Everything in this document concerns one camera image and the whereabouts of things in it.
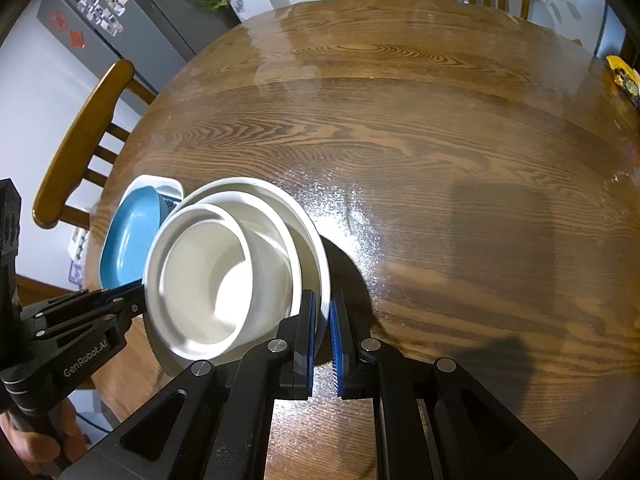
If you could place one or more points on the red paper ornament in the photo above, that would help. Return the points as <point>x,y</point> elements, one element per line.
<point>76,40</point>
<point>59,21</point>

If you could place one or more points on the plain blue square plate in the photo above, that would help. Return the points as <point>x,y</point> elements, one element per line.
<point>127,240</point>

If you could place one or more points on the blue patterned square plate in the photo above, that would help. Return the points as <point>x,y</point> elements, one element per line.
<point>150,182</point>

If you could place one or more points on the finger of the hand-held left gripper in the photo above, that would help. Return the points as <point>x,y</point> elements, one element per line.
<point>122,291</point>
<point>115,316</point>

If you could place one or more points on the white patterned box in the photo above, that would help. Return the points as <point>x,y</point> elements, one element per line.
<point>79,255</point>

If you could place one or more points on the small deep white bowl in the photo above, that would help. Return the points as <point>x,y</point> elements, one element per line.
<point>272,270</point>

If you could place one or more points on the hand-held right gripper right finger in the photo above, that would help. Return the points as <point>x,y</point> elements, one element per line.
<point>340,345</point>

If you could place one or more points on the large white bowl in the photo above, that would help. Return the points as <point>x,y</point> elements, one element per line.
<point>312,250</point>

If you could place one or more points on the grey fridge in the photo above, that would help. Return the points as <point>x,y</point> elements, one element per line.
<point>150,15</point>

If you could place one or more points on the white ceramic cup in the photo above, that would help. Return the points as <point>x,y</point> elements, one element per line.
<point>200,280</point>

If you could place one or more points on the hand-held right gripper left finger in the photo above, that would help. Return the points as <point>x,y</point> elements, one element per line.
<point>309,345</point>

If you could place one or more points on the person's left hand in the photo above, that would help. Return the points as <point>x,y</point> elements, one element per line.
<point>35,452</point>

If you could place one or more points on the yellow snack bag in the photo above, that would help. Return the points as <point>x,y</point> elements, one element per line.
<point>625,80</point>

